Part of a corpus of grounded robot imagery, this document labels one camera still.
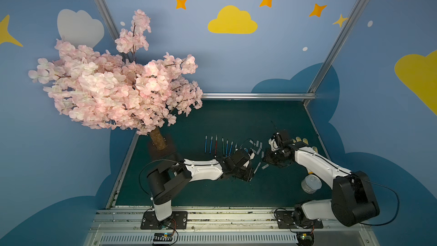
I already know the short blue carving knife capped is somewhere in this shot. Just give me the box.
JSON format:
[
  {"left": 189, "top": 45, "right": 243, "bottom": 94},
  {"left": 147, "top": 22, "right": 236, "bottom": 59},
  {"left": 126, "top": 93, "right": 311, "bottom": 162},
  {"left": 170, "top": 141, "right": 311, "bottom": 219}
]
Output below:
[{"left": 228, "top": 141, "right": 233, "bottom": 156}]

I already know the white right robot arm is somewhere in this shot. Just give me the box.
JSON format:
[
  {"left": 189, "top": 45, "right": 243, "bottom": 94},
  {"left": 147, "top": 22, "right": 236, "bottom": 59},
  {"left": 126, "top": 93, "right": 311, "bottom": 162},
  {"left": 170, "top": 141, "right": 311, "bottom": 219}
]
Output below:
[{"left": 264, "top": 131, "right": 380, "bottom": 227}]

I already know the yellow work glove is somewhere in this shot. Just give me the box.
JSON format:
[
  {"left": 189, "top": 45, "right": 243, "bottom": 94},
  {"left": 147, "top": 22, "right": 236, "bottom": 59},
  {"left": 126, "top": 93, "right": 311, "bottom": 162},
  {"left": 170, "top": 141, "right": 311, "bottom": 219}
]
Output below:
[{"left": 295, "top": 137, "right": 318, "bottom": 174}]

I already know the right round green circuit board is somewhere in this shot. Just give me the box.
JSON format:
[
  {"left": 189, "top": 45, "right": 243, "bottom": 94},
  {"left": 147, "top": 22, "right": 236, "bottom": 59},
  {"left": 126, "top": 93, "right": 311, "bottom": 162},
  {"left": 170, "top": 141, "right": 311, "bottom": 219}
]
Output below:
[{"left": 296, "top": 232, "right": 314, "bottom": 246}]

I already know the left green circuit board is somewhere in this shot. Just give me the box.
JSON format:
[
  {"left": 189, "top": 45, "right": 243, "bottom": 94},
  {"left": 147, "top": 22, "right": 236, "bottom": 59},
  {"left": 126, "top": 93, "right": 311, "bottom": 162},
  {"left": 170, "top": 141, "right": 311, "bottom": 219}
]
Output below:
[{"left": 152, "top": 232, "right": 174, "bottom": 246}]

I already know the pink artificial blossom tree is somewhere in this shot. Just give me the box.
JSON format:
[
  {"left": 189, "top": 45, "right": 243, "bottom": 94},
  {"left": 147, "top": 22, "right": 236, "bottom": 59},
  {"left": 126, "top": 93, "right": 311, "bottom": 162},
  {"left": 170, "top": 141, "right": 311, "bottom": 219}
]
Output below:
[{"left": 28, "top": 10, "right": 203, "bottom": 149}]

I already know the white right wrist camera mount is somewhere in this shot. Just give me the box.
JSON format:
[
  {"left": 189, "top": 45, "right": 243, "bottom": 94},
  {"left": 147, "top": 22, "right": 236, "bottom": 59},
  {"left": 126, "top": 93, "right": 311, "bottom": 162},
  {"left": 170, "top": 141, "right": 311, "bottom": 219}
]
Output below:
[{"left": 268, "top": 138, "right": 278, "bottom": 151}]

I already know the horizontal aluminium frame rail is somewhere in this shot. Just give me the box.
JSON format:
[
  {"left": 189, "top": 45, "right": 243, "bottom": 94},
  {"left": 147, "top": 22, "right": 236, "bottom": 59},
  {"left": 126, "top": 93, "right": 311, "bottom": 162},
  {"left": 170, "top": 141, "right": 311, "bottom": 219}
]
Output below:
[{"left": 202, "top": 93, "right": 316, "bottom": 101}]

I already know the right slanted aluminium frame post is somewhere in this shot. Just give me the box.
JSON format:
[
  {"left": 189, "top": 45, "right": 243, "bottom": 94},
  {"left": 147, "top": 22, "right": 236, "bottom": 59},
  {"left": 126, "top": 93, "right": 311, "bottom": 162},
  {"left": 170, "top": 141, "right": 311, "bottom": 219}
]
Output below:
[{"left": 303, "top": 0, "right": 370, "bottom": 108}]

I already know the slanted aluminium frame post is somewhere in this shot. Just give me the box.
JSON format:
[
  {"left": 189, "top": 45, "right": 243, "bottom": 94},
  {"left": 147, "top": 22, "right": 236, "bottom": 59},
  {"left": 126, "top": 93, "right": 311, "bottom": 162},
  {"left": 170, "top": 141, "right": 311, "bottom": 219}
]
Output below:
[
  {"left": 303, "top": 0, "right": 370, "bottom": 108},
  {"left": 94, "top": 0, "right": 119, "bottom": 41}
]

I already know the dark square tree base plate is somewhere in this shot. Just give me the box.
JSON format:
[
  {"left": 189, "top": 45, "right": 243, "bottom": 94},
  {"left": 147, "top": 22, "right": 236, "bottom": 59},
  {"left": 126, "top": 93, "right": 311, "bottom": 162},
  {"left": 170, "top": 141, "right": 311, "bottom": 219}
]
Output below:
[{"left": 148, "top": 134, "right": 177, "bottom": 161}]

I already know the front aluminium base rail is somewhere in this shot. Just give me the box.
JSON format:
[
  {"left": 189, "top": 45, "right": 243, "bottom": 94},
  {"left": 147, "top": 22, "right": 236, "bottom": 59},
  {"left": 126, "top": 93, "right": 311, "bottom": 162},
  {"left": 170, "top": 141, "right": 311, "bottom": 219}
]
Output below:
[{"left": 84, "top": 206, "right": 379, "bottom": 246}]

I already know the left slanted aluminium frame post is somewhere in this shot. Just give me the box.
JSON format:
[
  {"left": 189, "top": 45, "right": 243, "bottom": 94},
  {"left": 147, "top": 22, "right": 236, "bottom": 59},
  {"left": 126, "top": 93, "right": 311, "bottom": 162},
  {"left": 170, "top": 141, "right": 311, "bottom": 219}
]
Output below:
[{"left": 94, "top": 0, "right": 119, "bottom": 41}]

